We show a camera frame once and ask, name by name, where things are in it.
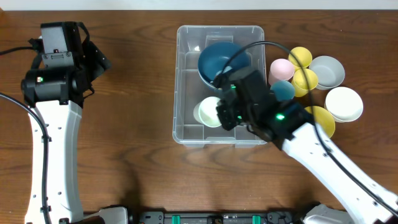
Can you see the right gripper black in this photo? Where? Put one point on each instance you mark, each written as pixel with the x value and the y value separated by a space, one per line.
pixel 225 110

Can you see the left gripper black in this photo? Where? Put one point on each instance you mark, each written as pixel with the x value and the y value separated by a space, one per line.
pixel 99 60

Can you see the white plastic cup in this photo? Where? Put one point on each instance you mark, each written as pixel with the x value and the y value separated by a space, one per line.
pixel 205 112

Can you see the light blue cup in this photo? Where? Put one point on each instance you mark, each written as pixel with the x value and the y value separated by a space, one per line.
pixel 283 90

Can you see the dark blue bowl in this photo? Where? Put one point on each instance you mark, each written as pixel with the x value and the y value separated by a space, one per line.
pixel 215 56

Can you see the yellow cup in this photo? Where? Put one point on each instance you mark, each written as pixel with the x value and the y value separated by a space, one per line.
pixel 303 81
pixel 302 55

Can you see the cream large bowl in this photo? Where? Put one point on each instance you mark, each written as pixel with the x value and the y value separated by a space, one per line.
pixel 203 81

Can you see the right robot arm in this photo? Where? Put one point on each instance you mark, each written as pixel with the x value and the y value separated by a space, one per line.
pixel 293 130

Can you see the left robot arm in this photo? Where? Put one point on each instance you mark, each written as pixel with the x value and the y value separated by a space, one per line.
pixel 54 90

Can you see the pink plastic cup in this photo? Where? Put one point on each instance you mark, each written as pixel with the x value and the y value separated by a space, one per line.
pixel 281 69

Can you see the clear plastic storage bin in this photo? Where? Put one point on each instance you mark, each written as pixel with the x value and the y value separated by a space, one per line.
pixel 191 90

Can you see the yellow small bowl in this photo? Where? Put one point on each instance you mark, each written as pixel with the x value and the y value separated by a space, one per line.
pixel 324 118

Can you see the grey small bowl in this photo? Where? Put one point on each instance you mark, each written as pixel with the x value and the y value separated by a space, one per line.
pixel 330 72

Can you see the white small bowl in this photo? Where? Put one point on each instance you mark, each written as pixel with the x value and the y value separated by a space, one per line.
pixel 344 104

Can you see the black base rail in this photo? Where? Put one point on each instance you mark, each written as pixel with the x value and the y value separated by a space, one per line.
pixel 158 217

